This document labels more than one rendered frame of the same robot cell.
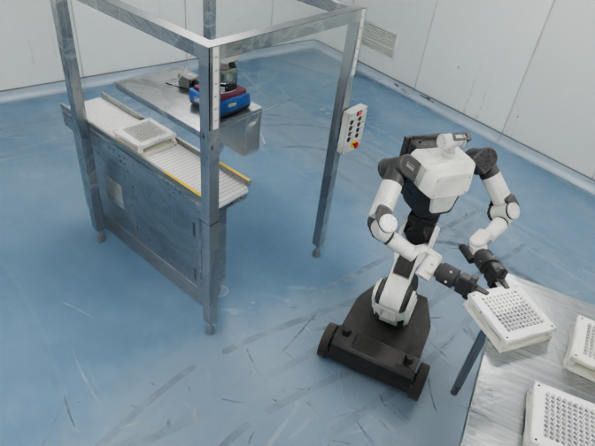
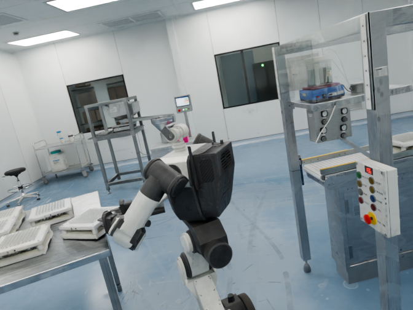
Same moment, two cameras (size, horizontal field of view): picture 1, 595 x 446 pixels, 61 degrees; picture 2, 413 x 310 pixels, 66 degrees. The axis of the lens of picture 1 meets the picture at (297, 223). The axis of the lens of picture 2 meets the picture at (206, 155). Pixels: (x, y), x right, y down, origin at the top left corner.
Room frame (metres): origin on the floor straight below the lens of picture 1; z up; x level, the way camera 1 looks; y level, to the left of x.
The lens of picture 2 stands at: (3.11, -1.45, 1.54)
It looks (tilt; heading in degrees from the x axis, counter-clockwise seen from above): 13 degrees down; 139
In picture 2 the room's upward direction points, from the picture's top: 11 degrees counter-clockwise
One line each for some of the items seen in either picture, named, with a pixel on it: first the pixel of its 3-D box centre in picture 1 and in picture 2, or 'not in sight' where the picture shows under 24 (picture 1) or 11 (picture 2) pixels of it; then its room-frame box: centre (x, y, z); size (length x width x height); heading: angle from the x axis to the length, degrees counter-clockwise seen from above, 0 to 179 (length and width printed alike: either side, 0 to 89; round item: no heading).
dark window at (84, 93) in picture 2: not in sight; (101, 104); (-3.82, 1.78, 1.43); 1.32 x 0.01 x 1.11; 43
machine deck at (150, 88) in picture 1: (187, 97); (346, 96); (2.20, 0.59, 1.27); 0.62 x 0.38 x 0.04; 54
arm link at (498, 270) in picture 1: (491, 270); (115, 223); (1.64, -0.85, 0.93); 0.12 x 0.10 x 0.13; 17
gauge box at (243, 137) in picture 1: (236, 126); (329, 122); (2.19, 0.35, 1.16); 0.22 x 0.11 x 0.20; 54
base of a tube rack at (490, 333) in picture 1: (506, 319); (94, 225); (1.41, -0.87, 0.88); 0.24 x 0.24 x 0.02; 24
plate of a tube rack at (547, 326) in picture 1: (511, 311); (91, 217); (1.41, -0.87, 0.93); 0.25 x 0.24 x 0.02; 114
